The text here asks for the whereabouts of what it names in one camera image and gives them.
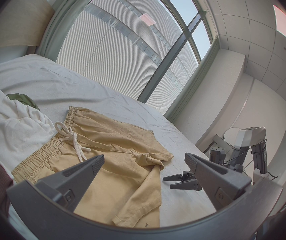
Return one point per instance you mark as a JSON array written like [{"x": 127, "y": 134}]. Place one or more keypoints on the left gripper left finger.
[{"x": 75, "y": 181}]

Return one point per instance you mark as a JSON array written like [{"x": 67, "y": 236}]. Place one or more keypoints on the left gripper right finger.
[{"x": 218, "y": 184}]

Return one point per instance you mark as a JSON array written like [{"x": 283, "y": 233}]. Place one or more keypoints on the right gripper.
[{"x": 197, "y": 185}]

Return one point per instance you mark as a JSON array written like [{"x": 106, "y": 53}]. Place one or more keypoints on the tan shorts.
[{"x": 123, "y": 144}]

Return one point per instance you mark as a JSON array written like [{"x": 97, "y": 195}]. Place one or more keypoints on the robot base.
[{"x": 259, "y": 177}]

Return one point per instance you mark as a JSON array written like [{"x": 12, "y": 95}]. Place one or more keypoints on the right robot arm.
[{"x": 248, "y": 136}]

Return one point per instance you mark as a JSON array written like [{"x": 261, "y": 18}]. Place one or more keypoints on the white garment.
[{"x": 12, "y": 126}]

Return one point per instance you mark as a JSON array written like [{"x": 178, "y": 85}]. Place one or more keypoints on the bed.
[{"x": 95, "y": 91}]

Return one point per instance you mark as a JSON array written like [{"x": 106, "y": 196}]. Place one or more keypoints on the green garment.
[{"x": 20, "y": 97}]

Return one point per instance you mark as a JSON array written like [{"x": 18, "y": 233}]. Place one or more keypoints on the window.
[{"x": 174, "y": 50}]

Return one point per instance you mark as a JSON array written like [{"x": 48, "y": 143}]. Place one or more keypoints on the square ceiling light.
[{"x": 285, "y": 21}]

